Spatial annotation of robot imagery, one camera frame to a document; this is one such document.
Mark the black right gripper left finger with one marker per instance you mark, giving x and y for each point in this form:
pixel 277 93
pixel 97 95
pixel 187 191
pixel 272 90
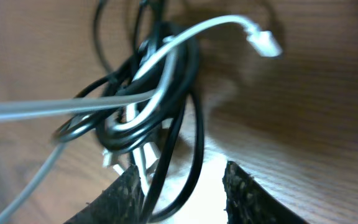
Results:
pixel 120 203

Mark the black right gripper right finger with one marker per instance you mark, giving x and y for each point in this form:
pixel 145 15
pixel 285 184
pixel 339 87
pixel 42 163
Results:
pixel 247 202

